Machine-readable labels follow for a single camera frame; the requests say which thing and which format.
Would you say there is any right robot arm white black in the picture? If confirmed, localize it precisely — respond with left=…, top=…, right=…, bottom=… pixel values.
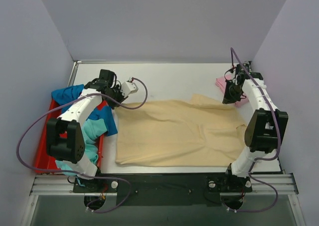
left=222, top=68, right=289, bottom=191

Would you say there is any teal t-shirt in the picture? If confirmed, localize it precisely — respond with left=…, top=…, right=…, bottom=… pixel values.
left=55, top=119, right=108, bottom=180

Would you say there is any cream yellow t-shirt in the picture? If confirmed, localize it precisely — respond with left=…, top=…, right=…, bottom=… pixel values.
left=115, top=94, right=246, bottom=167

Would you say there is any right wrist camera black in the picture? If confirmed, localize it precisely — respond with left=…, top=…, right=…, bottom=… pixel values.
left=235, top=61, right=252, bottom=74

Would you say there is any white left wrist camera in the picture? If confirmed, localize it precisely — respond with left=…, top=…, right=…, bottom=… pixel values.
left=121, top=81, right=139, bottom=98

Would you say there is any aluminium rail frame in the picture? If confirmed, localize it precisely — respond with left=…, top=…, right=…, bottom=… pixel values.
left=31, top=61, right=305, bottom=226

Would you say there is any red plastic bin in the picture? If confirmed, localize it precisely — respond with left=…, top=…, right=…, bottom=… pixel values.
left=33, top=109, right=105, bottom=170

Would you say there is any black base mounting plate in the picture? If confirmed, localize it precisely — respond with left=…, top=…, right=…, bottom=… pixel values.
left=73, top=173, right=252, bottom=208

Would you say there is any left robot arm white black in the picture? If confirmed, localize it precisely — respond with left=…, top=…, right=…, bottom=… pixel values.
left=46, top=70, right=129, bottom=192

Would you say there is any blue t-shirt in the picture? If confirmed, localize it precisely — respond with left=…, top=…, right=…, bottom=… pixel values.
left=51, top=84, right=118, bottom=136

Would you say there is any folded pink t-shirt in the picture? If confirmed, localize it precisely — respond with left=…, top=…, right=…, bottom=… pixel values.
left=215, top=74, right=249, bottom=108

